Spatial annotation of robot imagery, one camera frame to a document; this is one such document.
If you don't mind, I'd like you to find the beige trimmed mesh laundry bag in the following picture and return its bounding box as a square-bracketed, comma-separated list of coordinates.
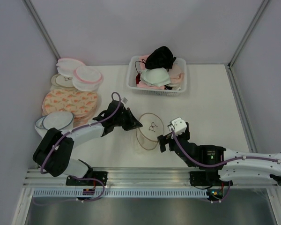
[132, 112, 165, 154]

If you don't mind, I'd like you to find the left aluminium frame post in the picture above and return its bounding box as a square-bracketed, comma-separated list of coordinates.
[22, 0, 60, 60]

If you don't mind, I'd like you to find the white slotted cable duct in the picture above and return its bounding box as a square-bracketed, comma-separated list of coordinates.
[60, 189, 208, 198]

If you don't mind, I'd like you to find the beige flat laundry bag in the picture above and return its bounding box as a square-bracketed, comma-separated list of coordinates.
[51, 74, 74, 88]

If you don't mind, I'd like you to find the carrot print laundry bag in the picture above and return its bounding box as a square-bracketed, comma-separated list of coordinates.
[42, 89, 98, 118]

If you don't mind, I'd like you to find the white plastic basket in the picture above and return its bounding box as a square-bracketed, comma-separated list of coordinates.
[126, 55, 188, 96]

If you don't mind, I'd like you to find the pink trimmed mesh laundry bag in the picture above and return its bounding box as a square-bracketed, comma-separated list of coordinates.
[72, 66, 104, 91]

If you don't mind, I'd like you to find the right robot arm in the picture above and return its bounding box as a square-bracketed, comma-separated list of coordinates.
[157, 118, 281, 187]

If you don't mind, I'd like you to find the pink trimmed bag at back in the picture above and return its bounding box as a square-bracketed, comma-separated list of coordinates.
[56, 58, 85, 77]

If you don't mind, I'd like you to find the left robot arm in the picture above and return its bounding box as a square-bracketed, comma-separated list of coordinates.
[33, 100, 143, 186]

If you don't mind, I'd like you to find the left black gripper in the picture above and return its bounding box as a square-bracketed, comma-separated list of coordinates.
[113, 107, 142, 131]

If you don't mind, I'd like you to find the aluminium mounting rail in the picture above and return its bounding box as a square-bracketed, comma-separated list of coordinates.
[23, 167, 278, 188]

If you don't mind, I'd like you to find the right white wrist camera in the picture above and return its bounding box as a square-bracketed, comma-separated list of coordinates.
[168, 117, 187, 136]

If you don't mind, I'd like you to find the aluminium frame post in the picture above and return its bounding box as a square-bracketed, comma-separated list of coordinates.
[22, 0, 60, 60]
[227, 0, 271, 70]

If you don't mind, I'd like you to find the right aluminium frame post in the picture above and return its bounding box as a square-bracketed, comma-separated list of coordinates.
[227, 0, 271, 70]

